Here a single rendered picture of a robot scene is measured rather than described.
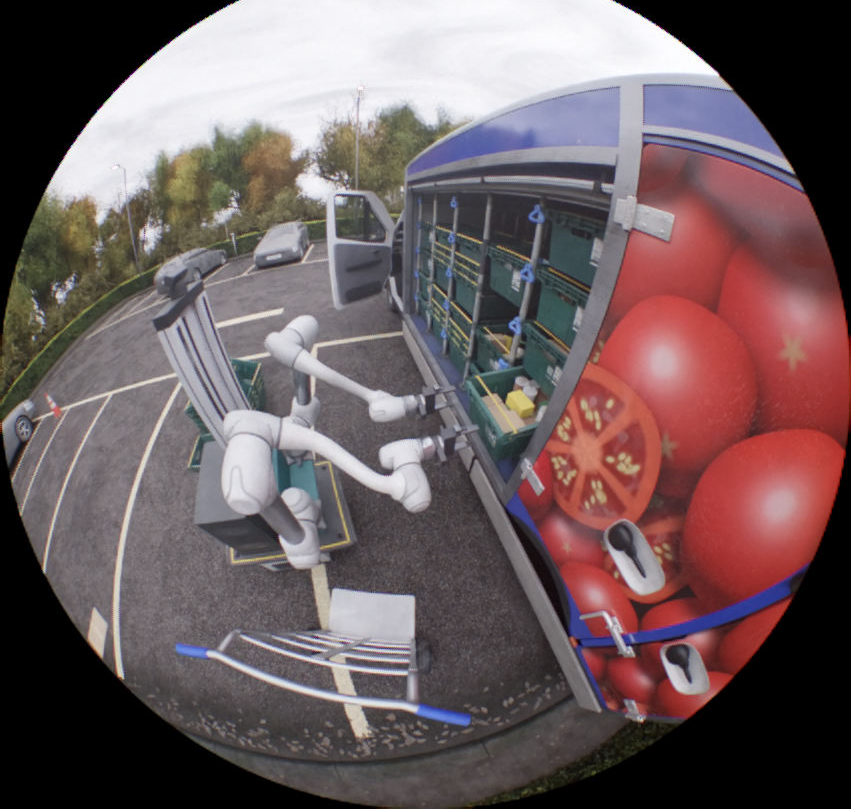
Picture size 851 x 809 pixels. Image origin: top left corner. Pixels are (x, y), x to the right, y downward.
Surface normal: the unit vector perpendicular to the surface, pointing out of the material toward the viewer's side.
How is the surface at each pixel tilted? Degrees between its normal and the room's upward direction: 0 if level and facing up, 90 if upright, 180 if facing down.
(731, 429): 90
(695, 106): 90
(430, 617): 0
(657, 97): 90
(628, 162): 90
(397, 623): 0
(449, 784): 8
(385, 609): 0
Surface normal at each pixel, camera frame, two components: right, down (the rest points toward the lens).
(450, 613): 0.04, -0.77
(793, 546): -0.95, 0.15
